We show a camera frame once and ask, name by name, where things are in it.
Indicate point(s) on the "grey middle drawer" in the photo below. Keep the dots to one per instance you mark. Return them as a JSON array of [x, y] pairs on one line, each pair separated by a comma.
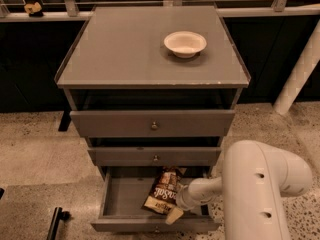
[[154, 156]]

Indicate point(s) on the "yellow object on ledge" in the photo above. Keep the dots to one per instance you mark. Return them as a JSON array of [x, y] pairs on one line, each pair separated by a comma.
[[33, 9]]

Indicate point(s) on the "white pillar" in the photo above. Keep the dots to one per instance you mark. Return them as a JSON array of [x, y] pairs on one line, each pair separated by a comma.
[[305, 65]]

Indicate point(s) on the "grey top drawer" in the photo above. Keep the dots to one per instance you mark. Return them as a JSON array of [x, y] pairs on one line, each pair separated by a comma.
[[153, 123]]

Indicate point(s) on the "black cabinet leg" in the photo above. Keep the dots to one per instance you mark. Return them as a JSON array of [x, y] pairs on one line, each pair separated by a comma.
[[65, 121]]

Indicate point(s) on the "metal window ledge rail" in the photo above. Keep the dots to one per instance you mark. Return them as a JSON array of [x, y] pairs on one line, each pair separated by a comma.
[[305, 10]]

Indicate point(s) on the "black bar on floor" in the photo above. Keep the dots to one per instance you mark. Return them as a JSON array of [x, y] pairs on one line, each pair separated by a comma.
[[58, 216]]

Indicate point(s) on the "grey drawer cabinet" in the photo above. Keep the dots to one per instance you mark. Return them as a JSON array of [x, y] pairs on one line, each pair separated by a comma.
[[120, 63]]

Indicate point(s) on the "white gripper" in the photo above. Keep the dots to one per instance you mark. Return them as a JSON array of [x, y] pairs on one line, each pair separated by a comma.
[[184, 199]]

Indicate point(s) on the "white paper bowl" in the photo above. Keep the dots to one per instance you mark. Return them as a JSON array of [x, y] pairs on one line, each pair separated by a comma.
[[185, 44]]

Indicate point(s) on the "grey drawer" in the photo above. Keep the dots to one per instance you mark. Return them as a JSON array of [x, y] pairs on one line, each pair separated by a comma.
[[122, 207], [153, 123], [154, 156]]

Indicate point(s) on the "brown chip bag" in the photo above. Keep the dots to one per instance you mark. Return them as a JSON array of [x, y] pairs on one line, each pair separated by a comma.
[[162, 196]]

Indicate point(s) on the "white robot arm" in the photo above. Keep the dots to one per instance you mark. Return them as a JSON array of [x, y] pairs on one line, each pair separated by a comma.
[[255, 176]]

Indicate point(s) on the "grey bottom drawer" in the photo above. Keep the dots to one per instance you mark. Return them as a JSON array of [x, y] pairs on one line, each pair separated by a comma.
[[122, 207]]

